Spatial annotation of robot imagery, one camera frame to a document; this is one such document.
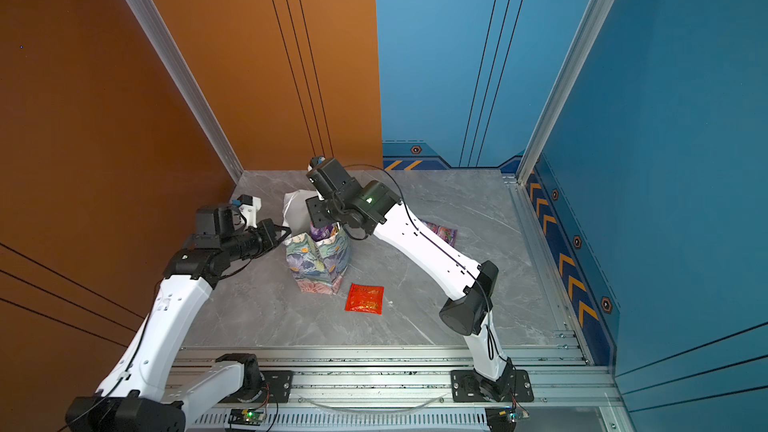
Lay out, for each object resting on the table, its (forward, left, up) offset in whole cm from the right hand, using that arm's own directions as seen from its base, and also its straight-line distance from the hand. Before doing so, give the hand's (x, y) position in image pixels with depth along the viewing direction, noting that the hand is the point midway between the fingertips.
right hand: (314, 208), depth 71 cm
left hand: (-1, +7, -7) cm, 10 cm away
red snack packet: (-10, -10, -30) cm, 33 cm away
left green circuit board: (-38, +15, -31) cm, 52 cm away
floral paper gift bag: (-7, +1, -15) cm, 17 cm away
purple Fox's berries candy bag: (0, +1, -11) cm, 11 cm away
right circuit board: (-39, -44, -32) cm, 67 cm away
